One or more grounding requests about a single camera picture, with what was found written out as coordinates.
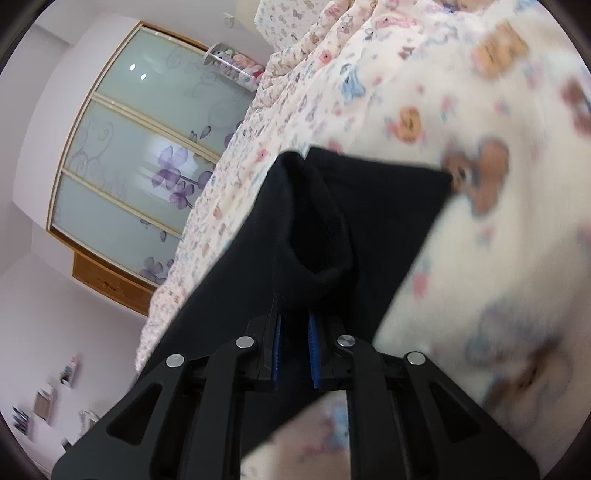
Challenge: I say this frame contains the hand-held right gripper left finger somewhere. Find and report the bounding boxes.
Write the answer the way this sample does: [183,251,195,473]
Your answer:
[52,305,283,480]

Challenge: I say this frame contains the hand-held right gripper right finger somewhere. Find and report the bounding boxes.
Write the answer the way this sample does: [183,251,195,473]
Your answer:
[307,311,541,480]

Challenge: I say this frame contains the black pants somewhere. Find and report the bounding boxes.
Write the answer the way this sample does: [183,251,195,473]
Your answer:
[134,147,454,462]

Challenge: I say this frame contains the wooden door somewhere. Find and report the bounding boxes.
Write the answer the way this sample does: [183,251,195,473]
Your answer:
[71,251,158,317]

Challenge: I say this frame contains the wardrobe with floral glass doors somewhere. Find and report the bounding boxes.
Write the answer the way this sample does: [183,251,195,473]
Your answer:
[46,21,273,291]

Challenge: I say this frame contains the clear tube of plush toys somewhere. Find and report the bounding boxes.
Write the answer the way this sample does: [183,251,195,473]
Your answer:
[203,42,267,91]

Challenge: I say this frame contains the bear printed blanket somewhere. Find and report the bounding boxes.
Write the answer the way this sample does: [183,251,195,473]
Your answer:
[134,0,591,480]

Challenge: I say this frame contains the bear printed pillow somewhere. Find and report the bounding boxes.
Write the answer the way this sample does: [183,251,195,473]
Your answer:
[255,0,338,56]

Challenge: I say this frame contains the cream headboard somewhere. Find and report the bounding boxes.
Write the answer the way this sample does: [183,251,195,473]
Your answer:
[235,0,264,21]

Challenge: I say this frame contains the white wall shelf with figurines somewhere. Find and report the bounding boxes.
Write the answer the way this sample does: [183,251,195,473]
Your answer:
[59,355,80,389]

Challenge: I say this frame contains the white wall shelf with frame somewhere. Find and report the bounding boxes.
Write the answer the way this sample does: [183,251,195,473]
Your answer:
[34,387,55,422]

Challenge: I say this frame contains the white wall shelf with books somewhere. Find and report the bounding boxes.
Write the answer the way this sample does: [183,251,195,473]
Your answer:
[11,406,31,440]

